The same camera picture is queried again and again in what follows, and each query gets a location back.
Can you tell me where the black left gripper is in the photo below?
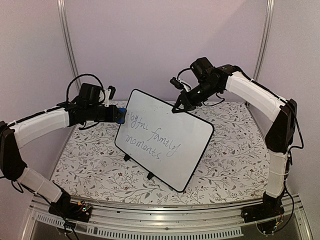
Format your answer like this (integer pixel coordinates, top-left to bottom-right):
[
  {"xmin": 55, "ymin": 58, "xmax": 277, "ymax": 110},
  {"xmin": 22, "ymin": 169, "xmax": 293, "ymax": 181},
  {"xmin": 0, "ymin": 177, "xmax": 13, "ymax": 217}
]
[{"xmin": 87, "ymin": 104, "xmax": 124, "ymax": 123}]

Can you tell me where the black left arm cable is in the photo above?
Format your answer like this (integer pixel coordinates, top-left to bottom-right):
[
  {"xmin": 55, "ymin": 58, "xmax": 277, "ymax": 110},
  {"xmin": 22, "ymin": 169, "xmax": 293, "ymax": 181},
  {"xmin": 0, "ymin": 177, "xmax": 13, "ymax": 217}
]
[{"xmin": 65, "ymin": 73, "xmax": 106, "ymax": 103}]

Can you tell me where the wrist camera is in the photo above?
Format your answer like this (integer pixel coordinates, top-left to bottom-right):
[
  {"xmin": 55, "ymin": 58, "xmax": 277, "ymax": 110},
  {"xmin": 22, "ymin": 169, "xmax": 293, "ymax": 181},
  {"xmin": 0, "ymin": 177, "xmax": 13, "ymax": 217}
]
[
  {"xmin": 169, "ymin": 77, "xmax": 184, "ymax": 90},
  {"xmin": 107, "ymin": 85, "xmax": 116, "ymax": 100}
]

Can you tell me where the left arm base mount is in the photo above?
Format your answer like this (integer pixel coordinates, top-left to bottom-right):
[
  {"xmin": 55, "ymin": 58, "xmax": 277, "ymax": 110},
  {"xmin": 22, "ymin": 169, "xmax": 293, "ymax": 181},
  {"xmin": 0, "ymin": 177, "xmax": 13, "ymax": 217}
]
[{"xmin": 48, "ymin": 198, "xmax": 93, "ymax": 223}]

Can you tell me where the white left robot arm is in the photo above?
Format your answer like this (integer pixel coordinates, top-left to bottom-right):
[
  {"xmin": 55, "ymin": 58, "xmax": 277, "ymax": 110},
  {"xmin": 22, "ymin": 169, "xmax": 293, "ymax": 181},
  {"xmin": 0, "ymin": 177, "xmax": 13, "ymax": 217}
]
[{"xmin": 0, "ymin": 83, "xmax": 125, "ymax": 217}]

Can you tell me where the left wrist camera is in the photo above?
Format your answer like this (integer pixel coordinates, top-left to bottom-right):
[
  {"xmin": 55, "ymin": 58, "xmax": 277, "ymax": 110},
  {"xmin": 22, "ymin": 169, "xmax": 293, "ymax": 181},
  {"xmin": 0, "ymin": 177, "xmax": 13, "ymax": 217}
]
[{"xmin": 107, "ymin": 85, "xmax": 116, "ymax": 100}]

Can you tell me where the blue whiteboard eraser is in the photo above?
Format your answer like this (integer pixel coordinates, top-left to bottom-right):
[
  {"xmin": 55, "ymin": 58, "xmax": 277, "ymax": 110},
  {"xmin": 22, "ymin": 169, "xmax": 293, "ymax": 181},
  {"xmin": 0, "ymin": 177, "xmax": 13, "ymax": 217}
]
[{"xmin": 117, "ymin": 107, "xmax": 127, "ymax": 124}]

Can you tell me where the white whiteboard black frame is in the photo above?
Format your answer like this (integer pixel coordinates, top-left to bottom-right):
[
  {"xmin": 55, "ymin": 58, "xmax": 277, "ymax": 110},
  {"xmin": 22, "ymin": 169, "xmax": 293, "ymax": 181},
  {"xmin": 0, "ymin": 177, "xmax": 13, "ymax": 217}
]
[{"xmin": 114, "ymin": 89, "xmax": 215, "ymax": 193}]

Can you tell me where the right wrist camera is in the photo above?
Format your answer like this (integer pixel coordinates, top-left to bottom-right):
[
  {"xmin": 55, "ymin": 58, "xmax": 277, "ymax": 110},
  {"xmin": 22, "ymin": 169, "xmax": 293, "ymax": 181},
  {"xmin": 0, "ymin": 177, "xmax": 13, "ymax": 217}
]
[{"xmin": 169, "ymin": 77, "xmax": 184, "ymax": 90}]

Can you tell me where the floral patterned table mat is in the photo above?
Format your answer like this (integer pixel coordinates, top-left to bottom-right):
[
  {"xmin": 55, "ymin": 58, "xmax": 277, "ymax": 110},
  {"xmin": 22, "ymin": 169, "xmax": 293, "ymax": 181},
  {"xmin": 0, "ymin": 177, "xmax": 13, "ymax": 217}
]
[{"xmin": 51, "ymin": 102, "xmax": 270, "ymax": 205}]

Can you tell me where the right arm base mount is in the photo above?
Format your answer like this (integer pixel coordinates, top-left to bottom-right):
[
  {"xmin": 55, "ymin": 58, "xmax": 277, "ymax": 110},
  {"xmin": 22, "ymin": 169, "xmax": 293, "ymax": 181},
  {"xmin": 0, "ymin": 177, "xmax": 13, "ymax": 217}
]
[{"xmin": 240, "ymin": 195, "xmax": 285, "ymax": 223}]

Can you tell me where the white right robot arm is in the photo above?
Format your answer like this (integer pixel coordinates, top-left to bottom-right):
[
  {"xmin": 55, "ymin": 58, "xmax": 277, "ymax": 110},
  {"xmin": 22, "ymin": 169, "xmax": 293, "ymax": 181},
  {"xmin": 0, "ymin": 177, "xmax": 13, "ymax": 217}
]
[{"xmin": 170, "ymin": 57, "xmax": 298, "ymax": 218}]

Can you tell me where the left aluminium frame post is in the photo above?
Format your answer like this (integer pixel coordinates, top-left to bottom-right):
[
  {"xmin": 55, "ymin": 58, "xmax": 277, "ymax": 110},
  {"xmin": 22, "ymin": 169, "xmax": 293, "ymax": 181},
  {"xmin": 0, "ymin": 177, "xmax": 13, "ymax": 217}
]
[{"xmin": 56, "ymin": 0, "xmax": 79, "ymax": 77}]

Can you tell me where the aluminium frame post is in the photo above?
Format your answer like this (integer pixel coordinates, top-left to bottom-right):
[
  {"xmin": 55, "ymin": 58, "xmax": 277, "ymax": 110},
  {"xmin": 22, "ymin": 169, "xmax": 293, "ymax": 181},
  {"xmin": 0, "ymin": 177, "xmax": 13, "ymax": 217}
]
[
  {"xmin": 253, "ymin": 0, "xmax": 275, "ymax": 81},
  {"xmin": 56, "ymin": 0, "xmax": 79, "ymax": 77}
]

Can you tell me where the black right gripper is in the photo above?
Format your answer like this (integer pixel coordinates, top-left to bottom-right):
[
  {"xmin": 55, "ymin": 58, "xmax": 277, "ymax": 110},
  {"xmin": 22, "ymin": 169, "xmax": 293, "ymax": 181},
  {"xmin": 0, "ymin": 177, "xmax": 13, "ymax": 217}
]
[{"xmin": 172, "ymin": 80, "xmax": 220, "ymax": 114}]

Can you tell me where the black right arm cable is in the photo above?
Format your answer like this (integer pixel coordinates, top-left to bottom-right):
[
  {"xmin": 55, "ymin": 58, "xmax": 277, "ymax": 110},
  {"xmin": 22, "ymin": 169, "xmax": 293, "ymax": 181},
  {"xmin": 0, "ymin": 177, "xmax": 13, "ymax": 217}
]
[{"xmin": 176, "ymin": 67, "xmax": 193, "ymax": 82}]

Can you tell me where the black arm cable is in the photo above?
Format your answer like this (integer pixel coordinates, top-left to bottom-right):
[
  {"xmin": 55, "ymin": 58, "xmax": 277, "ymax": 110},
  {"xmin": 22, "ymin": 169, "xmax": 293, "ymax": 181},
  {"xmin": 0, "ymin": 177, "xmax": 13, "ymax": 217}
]
[
  {"xmin": 176, "ymin": 67, "xmax": 193, "ymax": 82},
  {"xmin": 65, "ymin": 73, "xmax": 106, "ymax": 103}
]

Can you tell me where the right aluminium frame post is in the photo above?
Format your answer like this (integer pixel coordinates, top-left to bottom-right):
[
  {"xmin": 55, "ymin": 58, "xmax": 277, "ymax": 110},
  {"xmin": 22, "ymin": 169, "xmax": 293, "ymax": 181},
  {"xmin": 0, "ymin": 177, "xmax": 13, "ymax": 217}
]
[{"xmin": 253, "ymin": 0, "xmax": 275, "ymax": 81}]

